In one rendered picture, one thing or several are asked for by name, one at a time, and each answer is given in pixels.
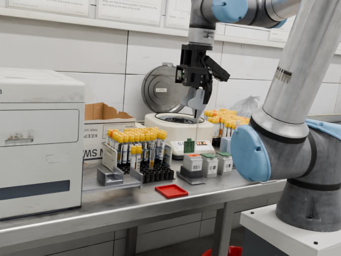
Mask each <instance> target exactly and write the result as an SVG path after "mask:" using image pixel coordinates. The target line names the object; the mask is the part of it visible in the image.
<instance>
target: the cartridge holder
mask: <svg viewBox="0 0 341 256"><path fill-rule="evenodd" d="M176 174H177V175H178V176H180V177H181V178H183V179H184V180H186V181H187V182H189V183H190V184H192V185H193V184H199V183H206V182H207V179H206V178H204V177H203V170H197V171H190V170H188V169H186V168H185V167H183V166H181V168H180V170H179V171H176Z"/></svg>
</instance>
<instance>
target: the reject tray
mask: <svg viewBox="0 0 341 256"><path fill-rule="evenodd" d="M155 190H156V191H158V192H159V193H160V194H162V195H163V196H164V197H166V198H167V199H170V198H176V197H182V196H188V192H187V191H185V190H184V189H182V188H180V187H179V186H177V185H176V184H170V185H164V186H157V187H155Z"/></svg>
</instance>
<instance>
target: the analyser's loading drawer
mask: <svg viewBox="0 0 341 256"><path fill-rule="evenodd" d="M108 180H111V181H108ZM135 186H137V187H138V188H139V189H142V188H143V174H142V173H140V172H139V171H137V170H136V169H135V168H133V167H130V174H124V172H123V171H121V170H120V169H119V168H117V167H116V166H115V165H114V167H113V173H104V172H103V171H102V170H101V169H100V168H98V167H97V177H96V178H91V179H83V183H82V194H88V193H95V192H100V191H107V190H114V189H121V188H128V187H135Z"/></svg>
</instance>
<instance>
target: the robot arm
mask: <svg viewBox="0 0 341 256"><path fill-rule="evenodd" d="M295 15H296V16H295ZM292 16H295V19H294V22H293V25H292V27H291V30H290V33H289V36H288V39H287V41H286V44H285V47H284V50H283V52H282V55H281V58H280V61H279V63H278V66H277V69H276V72H275V74H274V77H273V79H272V82H271V85H270V88H269V90H268V93H267V96H266V98H265V101H264V104H263V106H262V107H259V108H256V109H255V110H254V111H253V112H252V115H251V118H250V120H249V123H248V125H247V124H242V125H241V126H239V127H237V128H236V129H235V130H234V131H233V133H232V136H231V140H230V152H231V156H232V161H233V163H234V166H235V168H236V169H237V171H238V172H239V174H240V175H241V176H242V177H243V178H245V179H246V180H249V181H261V182H267V181H269V180H279V179H287V182H286V185H285V187H284V190H283V192H282V194H281V197H280V199H279V200H278V202H277V205H276V216H277V217H278V218H279V219H280V220H281V221H283V222H285V223H287V224H289V225H291V226H294V227H297V228H300V229H304V230H308V231H315V232H336V231H339V230H341V193H340V189H341V125H340V124H335V123H329V122H323V121H318V120H312V119H307V115H308V113H309V111H310V109H311V106H312V104H313V102H314V100H315V97H316V95H317V93H318V90H319V88H320V86H321V84H322V81H323V79H324V77H325V75H326V72H327V70H328V68H329V65H330V63H331V61H332V59H333V56H334V54H335V52H336V49H337V47H338V45H339V43H340V40H341V0H191V11H190V21H189V29H188V39H187V42H189V44H188V45H184V44H182V48H181V58H180V65H177V67H176V77H175V83H181V84H182V85H183V86H190V87H189V89H188V94H187V95H186V96H185V97H183V98H181V104H182V105H184V106H187V107H189V108H192V114H193V117H194V118H195V119H199V117H200V116H201V114H202V112H203V111H204V109H205V108H206V105H207V104H208V102H209V100H210V97H211V94H212V89H213V76H214V78H215V79H216V80H218V81H220V82H223V81H224V82H227V81H228V79H229V77H230V74H229V73H228V72H227V71H226V70H224V69H223V68H222V67H221V66H220V65H218V64H217V63H216V62H215V61H214V60H213V59H212V58H211V57H209V56H208V55H206V51H207V50H209V51H212V50H213V46H212V45H213V44H214V39H215V30H216V23H229V24H238V25H247V26H256V27H263V28H267V29H271V28H280V27H282V26H283V25H284V23H286V21H287V19H288V18H290V17H292ZM178 70H182V71H181V77H179V79H177V72H178ZM199 87H202V89H201V88H199Z"/></svg>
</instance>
